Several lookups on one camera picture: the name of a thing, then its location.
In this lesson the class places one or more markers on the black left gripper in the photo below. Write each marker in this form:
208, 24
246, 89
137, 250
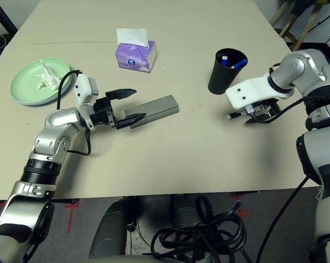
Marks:
101, 109

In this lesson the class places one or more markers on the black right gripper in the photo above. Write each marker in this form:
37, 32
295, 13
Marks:
268, 109

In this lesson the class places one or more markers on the white barrel marker pen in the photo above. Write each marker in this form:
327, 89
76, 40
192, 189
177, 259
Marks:
230, 116
224, 60

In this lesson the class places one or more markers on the grey glasses case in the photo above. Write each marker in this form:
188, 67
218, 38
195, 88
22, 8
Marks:
159, 107

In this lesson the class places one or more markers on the light green plate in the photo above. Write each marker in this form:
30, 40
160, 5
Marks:
25, 85

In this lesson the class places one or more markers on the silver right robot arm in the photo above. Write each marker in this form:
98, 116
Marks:
298, 65

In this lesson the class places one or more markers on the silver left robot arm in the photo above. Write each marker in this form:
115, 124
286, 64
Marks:
58, 117

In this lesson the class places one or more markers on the purple tissue pack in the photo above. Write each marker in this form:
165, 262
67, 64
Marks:
132, 60

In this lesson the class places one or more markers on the black cup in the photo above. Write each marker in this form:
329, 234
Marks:
222, 79

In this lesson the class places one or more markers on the blue marker pen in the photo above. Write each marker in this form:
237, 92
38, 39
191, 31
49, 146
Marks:
240, 64

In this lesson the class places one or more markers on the white pop-up tissue sheet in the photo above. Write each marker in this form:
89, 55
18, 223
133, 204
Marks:
132, 35

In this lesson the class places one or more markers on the wooden stool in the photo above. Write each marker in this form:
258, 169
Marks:
304, 30

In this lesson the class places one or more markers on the dark grey robot right leg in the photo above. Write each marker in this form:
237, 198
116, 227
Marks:
185, 211

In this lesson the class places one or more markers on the dark grey robot leg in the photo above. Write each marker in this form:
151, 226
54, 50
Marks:
112, 230
185, 211

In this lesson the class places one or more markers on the black jacket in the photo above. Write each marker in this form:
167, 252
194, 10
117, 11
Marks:
298, 9

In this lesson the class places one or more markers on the dark grey robot left leg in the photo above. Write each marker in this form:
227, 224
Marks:
112, 230

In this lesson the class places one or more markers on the small wooden side table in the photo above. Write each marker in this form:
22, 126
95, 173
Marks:
4, 16

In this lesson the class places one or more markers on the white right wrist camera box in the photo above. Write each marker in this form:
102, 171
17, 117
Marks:
252, 91

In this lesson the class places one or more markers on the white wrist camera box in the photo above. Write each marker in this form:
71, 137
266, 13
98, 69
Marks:
252, 91
82, 87

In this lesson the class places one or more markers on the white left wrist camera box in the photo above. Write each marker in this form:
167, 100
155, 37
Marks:
82, 87

